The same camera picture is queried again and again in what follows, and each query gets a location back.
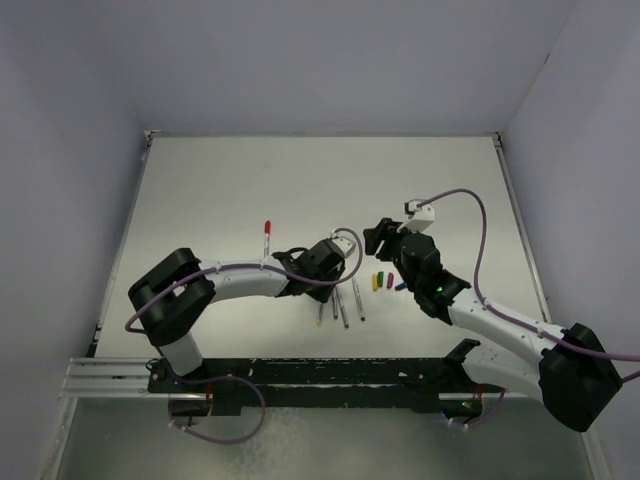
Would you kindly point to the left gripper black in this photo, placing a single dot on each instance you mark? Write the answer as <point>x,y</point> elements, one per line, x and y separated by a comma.
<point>321,295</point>

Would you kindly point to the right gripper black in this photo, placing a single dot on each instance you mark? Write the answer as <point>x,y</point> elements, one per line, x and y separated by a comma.
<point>374,237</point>

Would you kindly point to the yellow pen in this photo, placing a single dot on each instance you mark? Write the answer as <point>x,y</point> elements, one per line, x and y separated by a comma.
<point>319,316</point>

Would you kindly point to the red pen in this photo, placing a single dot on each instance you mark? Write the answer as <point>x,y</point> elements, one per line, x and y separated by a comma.
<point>266,246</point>

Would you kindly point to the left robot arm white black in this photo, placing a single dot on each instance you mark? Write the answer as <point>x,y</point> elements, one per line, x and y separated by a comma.
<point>171,297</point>

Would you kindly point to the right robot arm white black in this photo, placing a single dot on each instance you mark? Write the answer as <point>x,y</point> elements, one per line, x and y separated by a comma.
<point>566,370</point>

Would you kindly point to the blue tipped pen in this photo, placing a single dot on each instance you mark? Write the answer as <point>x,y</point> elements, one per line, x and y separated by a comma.
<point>358,299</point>

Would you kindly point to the purple tipped pen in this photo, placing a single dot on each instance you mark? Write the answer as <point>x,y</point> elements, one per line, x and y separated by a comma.
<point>342,309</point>

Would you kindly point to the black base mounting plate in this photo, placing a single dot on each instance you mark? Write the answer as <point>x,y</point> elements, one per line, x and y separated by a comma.
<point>224,387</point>

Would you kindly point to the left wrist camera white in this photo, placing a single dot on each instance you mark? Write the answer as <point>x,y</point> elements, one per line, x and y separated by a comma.
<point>344,244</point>

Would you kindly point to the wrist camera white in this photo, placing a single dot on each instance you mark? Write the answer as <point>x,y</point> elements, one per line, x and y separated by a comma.
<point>419,216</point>
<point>344,244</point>

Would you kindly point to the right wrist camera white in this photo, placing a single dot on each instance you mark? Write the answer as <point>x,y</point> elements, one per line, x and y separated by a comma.
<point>419,216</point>

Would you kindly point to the aluminium rail frame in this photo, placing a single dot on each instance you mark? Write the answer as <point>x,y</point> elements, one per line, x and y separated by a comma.
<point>107,378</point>

